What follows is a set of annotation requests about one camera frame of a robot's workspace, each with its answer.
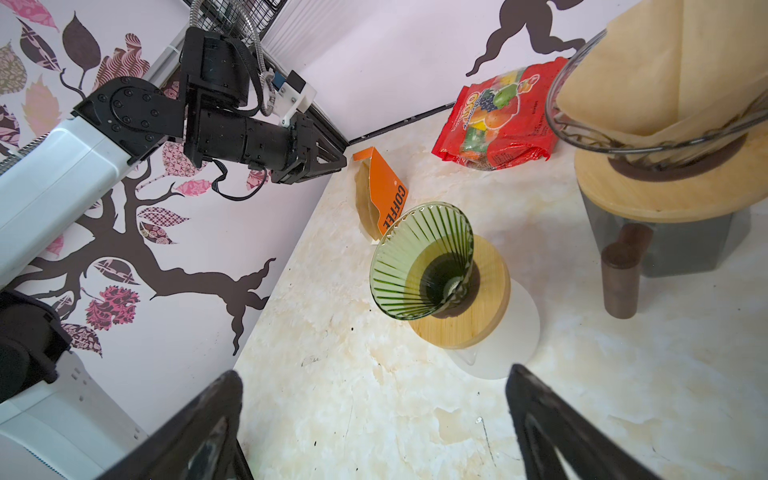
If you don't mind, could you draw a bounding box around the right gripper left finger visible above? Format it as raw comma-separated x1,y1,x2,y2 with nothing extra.
101,370,252,480

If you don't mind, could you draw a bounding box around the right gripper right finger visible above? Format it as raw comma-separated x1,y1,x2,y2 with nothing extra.
505,364,658,479

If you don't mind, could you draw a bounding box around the frosted white glass pitcher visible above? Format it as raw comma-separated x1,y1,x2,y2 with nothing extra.
446,279,541,380

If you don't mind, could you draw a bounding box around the black wire basket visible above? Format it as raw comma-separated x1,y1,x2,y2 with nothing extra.
186,0,287,37

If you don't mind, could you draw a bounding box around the brown paper coffee filter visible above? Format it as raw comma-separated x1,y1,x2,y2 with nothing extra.
557,1,767,147

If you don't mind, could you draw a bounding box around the grey glass pitcher wooden handle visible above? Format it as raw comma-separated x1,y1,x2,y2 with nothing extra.
582,196,751,319

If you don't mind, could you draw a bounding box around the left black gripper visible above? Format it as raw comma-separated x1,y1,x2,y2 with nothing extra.
269,113,347,184

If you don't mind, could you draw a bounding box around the coffee filter paper box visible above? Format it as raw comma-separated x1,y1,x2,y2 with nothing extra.
353,147,409,242

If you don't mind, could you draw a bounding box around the red snack bag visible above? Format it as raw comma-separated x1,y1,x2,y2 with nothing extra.
432,57,567,171

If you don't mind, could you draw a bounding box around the wooden dripper ring stand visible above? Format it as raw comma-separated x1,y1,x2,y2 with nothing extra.
574,123,767,223

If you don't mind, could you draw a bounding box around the green glass dripper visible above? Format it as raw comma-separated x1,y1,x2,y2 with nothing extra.
369,201,475,321

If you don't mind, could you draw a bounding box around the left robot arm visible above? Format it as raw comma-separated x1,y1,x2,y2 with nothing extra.
1,26,347,479

